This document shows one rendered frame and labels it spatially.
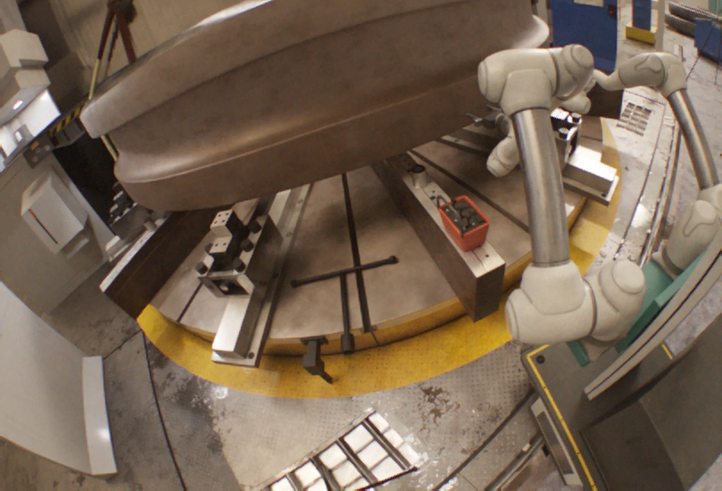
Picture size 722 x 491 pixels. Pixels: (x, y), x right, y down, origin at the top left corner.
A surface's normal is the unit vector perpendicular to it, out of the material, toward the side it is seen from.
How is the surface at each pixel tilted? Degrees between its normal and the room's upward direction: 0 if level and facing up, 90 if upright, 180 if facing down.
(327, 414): 0
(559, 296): 44
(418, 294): 0
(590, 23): 90
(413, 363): 0
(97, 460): 37
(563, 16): 90
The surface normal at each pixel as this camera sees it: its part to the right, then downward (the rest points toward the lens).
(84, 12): 0.59, 0.42
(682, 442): -0.26, -0.71
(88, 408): 0.26, -0.91
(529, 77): -0.24, 0.11
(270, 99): 0.07, 0.66
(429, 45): 0.40, 0.54
